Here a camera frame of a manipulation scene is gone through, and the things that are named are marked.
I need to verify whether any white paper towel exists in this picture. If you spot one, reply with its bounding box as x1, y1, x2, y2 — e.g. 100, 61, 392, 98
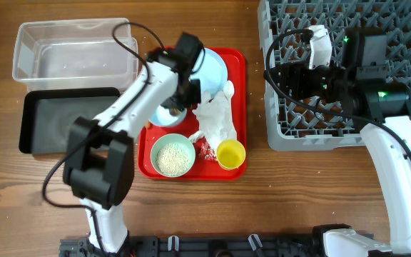
188, 81, 237, 152

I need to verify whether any light blue small bowl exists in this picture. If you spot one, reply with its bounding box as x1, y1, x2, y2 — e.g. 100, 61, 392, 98
149, 106, 187, 127

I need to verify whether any red wrapper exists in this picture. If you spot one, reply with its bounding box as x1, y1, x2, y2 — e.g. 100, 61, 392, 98
199, 141, 217, 161

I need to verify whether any green bowl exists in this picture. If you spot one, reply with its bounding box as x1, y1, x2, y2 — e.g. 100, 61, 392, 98
151, 133, 196, 178

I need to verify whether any pile of white rice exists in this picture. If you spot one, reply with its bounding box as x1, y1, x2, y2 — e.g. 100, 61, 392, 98
156, 143, 191, 177

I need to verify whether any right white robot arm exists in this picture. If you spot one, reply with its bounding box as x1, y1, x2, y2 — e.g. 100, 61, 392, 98
264, 25, 411, 256

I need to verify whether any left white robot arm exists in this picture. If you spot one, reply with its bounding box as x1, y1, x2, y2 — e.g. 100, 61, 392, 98
63, 33, 204, 256

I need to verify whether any grey dishwasher rack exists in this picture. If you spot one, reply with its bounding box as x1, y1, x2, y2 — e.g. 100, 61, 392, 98
258, 0, 411, 151

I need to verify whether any light blue plate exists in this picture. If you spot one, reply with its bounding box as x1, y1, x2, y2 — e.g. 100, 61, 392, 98
190, 48, 228, 98

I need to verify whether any red plastic tray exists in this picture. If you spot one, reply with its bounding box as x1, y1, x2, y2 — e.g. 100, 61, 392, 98
137, 47, 247, 181

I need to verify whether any yellow plastic cup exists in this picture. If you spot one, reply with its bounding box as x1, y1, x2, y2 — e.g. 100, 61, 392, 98
216, 139, 246, 171

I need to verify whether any clear plastic bin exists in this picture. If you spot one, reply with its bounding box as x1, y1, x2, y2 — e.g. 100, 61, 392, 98
12, 18, 138, 91

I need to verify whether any black plastic bin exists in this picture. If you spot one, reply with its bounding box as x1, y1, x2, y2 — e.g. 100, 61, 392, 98
19, 87, 120, 154

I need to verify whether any black mounting rail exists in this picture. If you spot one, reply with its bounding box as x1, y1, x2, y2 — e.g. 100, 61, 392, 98
58, 233, 375, 257

